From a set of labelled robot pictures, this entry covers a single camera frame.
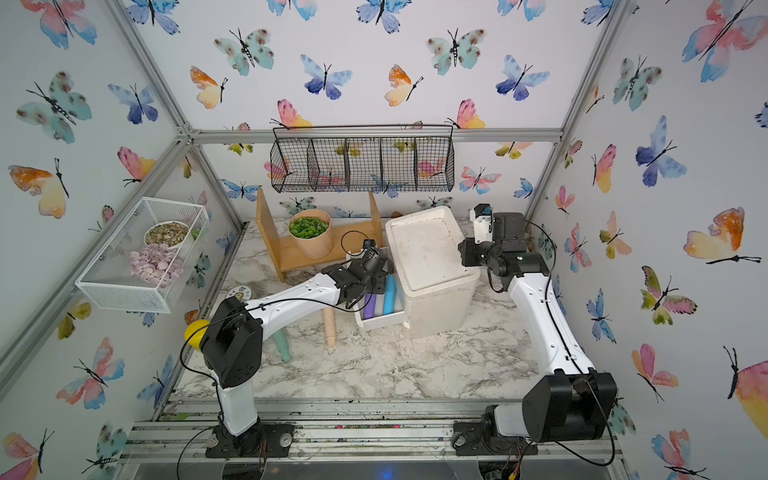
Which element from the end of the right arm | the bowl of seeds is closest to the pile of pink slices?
the bowl of seeds

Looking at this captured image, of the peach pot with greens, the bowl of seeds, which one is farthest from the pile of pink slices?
the peach pot with greens

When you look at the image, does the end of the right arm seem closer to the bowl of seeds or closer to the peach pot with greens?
the peach pot with greens

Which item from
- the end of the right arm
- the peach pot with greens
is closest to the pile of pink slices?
the peach pot with greens

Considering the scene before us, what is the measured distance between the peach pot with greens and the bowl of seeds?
0.28 meters

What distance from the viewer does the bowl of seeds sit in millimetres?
702

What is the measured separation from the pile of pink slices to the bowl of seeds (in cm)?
4

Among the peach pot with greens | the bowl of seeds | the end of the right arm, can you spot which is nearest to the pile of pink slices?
the bowl of seeds

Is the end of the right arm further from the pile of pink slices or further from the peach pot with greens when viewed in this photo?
the pile of pink slices

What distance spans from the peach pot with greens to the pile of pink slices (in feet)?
1.09

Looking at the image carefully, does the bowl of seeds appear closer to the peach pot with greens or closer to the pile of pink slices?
the pile of pink slices

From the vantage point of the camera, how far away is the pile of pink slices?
0.64m

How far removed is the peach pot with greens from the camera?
0.93 metres

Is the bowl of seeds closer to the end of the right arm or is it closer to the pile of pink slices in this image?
the pile of pink slices
